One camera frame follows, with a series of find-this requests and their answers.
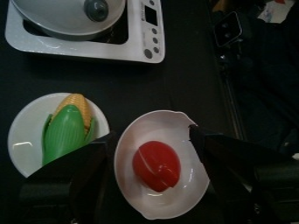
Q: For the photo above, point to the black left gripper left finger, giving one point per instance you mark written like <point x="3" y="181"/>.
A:
<point x="66" y="178"/>

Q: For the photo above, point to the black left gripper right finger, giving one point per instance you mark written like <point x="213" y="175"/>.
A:
<point x="241" y="175"/>

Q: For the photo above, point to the white toy kettle grey knob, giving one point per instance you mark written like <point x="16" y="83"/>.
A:
<point x="70" y="17"/>

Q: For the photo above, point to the toy corn cob green husk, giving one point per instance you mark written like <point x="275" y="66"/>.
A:
<point x="68" y="128"/>

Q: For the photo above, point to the white round plate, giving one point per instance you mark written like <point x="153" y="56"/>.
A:
<point x="27" y="137"/>

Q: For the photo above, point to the red toy tomato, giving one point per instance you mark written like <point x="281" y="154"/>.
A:
<point x="157" y="166"/>

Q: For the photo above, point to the white shallow bowl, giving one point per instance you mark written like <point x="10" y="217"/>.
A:
<point x="155" y="131"/>

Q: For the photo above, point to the black box with white trim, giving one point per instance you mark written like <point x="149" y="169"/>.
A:
<point x="227" y="29"/>

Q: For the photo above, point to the white toy induction stove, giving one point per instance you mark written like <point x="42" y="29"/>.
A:
<point x="146" y="35"/>

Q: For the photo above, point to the white paper sheet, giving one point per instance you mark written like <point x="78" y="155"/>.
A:
<point x="278" y="10"/>

